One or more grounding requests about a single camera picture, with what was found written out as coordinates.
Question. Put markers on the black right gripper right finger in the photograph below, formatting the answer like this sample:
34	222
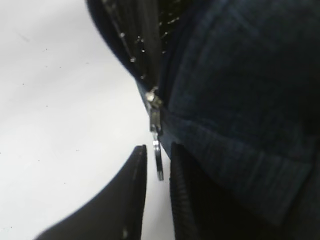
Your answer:
201	210

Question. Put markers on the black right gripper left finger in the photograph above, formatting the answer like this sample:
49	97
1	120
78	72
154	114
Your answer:
115	213

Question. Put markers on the navy blue fabric bag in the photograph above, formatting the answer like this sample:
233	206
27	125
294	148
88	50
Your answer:
237	84

